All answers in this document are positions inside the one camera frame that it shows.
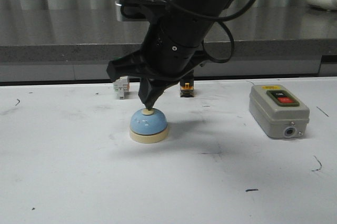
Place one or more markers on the green pilot light switch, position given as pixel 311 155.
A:
pixel 122 87

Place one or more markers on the grey on-off switch box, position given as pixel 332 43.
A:
pixel 279 113

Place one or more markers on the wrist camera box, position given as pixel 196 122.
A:
pixel 140 10

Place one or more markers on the black rotary selector switch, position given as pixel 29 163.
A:
pixel 187 87

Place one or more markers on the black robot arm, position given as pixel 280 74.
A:
pixel 173 45

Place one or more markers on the grey stone counter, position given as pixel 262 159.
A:
pixel 76 45

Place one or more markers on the blue dome call bell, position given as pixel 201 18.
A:
pixel 148 126

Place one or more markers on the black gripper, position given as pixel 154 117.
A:
pixel 158 70

